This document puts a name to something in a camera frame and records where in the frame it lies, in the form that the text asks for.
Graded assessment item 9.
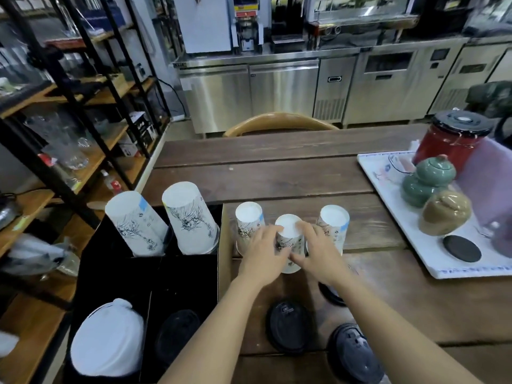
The person's left hand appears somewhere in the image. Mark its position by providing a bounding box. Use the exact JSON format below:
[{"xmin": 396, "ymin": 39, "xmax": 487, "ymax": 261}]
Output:
[{"xmin": 236, "ymin": 224, "xmax": 295, "ymax": 292}]

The person's right hand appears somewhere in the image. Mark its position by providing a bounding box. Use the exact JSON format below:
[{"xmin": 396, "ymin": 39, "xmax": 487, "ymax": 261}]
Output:
[{"xmin": 290, "ymin": 221, "xmax": 353, "ymax": 289}]

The black plastic cup lid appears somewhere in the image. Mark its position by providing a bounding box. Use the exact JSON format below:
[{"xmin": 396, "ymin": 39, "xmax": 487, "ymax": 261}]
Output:
[
  {"xmin": 266, "ymin": 299, "xmax": 311, "ymax": 355},
  {"xmin": 318, "ymin": 267, "xmax": 349, "ymax": 308},
  {"xmin": 327, "ymin": 323, "xmax": 387, "ymax": 384}
]

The white printed paper cup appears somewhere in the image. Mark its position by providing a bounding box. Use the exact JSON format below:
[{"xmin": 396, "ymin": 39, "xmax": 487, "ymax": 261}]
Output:
[
  {"xmin": 235, "ymin": 201, "xmax": 266, "ymax": 257},
  {"xmin": 274, "ymin": 213, "xmax": 307, "ymax": 275},
  {"xmin": 306, "ymin": 204, "xmax": 351, "ymax": 257}
]

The stack of large paper cups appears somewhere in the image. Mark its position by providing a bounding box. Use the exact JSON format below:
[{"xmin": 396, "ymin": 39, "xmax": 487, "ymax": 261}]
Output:
[{"xmin": 161, "ymin": 181, "xmax": 221, "ymax": 255}]

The stack of black lids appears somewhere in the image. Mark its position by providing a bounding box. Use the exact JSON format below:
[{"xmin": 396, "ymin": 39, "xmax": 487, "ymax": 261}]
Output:
[{"xmin": 154, "ymin": 309, "xmax": 202, "ymax": 369}]

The stack of small paper cups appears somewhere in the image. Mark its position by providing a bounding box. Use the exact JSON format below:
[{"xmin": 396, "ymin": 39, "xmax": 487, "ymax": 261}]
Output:
[{"xmin": 105, "ymin": 190, "xmax": 171, "ymax": 257}]

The black divided cardboard box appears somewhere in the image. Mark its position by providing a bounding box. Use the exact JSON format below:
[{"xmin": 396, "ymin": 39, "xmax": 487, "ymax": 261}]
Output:
[{"xmin": 62, "ymin": 202, "xmax": 235, "ymax": 384}]

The stack of white lids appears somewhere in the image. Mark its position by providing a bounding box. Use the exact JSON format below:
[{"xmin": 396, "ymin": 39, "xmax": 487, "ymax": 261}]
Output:
[{"xmin": 70, "ymin": 298, "xmax": 146, "ymax": 379}]

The person's left forearm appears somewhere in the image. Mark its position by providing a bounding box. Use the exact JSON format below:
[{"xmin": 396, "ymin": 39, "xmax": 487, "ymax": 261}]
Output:
[{"xmin": 158, "ymin": 271, "xmax": 273, "ymax": 384}]

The person's right forearm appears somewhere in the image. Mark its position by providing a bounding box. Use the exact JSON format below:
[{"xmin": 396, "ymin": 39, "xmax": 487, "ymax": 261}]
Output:
[{"xmin": 332, "ymin": 271, "xmax": 487, "ymax": 384}]

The white rectangular tray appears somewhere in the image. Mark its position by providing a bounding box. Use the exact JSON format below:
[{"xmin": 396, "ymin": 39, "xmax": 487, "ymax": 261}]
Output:
[{"xmin": 356, "ymin": 149, "xmax": 512, "ymax": 279}]

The green ceramic lidded jar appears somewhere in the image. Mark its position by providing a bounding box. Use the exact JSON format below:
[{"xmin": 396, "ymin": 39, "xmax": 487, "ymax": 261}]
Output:
[
  {"xmin": 401, "ymin": 173, "xmax": 437, "ymax": 209},
  {"xmin": 415, "ymin": 154, "xmax": 457, "ymax": 188}
]

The small clear glass cup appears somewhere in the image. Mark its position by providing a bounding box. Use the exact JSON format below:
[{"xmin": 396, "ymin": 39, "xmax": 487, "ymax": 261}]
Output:
[{"xmin": 387, "ymin": 153, "xmax": 417, "ymax": 175}]

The tan ceramic lidded jar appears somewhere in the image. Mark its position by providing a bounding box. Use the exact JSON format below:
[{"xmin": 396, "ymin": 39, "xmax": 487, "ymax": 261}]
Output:
[{"xmin": 419, "ymin": 189, "xmax": 473, "ymax": 237}]

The black round coaster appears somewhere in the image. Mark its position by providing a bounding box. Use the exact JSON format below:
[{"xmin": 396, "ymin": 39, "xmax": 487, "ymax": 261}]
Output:
[{"xmin": 443, "ymin": 235, "xmax": 482, "ymax": 263}]

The curved wooden chair back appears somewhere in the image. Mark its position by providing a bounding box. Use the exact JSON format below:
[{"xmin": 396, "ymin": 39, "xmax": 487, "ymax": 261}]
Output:
[{"xmin": 222, "ymin": 111, "xmax": 340, "ymax": 138}]

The small bottle with red label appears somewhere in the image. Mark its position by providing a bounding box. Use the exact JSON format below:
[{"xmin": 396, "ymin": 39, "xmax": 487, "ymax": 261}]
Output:
[{"xmin": 100, "ymin": 170, "xmax": 123, "ymax": 196}]

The red jar with black cap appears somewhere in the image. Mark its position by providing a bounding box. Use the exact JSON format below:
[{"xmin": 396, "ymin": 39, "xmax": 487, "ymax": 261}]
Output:
[{"xmin": 412, "ymin": 109, "xmax": 495, "ymax": 177}]

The two-door steel counter cabinet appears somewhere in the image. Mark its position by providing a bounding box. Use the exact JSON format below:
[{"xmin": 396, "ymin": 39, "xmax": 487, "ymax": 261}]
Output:
[{"xmin": 174, "ymin": 50, "xmax": 359, "ymax": 137}]

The black and white carton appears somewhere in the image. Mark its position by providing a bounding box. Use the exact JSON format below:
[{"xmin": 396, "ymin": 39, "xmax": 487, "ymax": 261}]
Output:
[{"xmin": 118, "ymin": 111, "xmax": 159, "ymax": 156}]

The purple ceramic lidded jar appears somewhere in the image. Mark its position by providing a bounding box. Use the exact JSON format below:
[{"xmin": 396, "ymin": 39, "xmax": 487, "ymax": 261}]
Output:
[{"xmin": 490, "ymin": 219, "xmax": 512, "ymax": 259}]

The black electric kettle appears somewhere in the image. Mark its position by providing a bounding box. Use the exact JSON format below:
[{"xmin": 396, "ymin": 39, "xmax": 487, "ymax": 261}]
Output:
[{"xmin": 494, "ymin": 115, "xmax": 512, "ymax": 148}]

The clear glass pitcher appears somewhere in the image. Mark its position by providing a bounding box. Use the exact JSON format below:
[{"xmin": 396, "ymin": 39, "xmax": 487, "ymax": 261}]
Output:
[{"xmin": 39, "ymin": 115, "xmax": 91, "ymax": 171}]

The clear plastic wrapped bundle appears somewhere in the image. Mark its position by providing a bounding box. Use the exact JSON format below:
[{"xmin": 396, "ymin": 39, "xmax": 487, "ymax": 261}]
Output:
[{"xmin": 0, "ymin": 234, "xmax": 81, "ymax": 278}]

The camouflage fabric bundle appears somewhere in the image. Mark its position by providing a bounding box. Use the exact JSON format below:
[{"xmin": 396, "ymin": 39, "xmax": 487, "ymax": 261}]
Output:
[{"xmin": 466, "ymin": 80, "xmax": 512, "ymax": 121}]

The black countertop machine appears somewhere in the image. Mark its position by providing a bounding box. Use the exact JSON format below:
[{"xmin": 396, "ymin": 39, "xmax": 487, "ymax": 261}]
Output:
[{"xmin": 270, "ymin": 0, "xmax": 307, "ymax": 52}]

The black metal wooden shelf rack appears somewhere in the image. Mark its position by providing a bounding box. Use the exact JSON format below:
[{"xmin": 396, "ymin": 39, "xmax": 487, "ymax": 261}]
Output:
[{"xmin": 0, "ymin": 0, "xmax": 173, "ymax": 384}]

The white water boiler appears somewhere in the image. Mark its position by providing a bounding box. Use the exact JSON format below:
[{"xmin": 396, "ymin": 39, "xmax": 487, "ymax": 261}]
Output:
[{"xmin": 172, "ymin": 0, "xmax": 233, "ymax": 54}]

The steel espresso machine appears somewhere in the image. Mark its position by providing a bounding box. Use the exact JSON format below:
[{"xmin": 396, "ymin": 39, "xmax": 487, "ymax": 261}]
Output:
[{"xmin": 306, "ymin": 0, "xmax": 421, "ymax": 51}]

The black power cable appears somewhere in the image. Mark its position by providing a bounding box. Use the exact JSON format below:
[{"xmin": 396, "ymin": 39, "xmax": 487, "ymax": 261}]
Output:
[{"xmin": 156, "ymin": 77, "xmax": 189, "ymax": 116}]

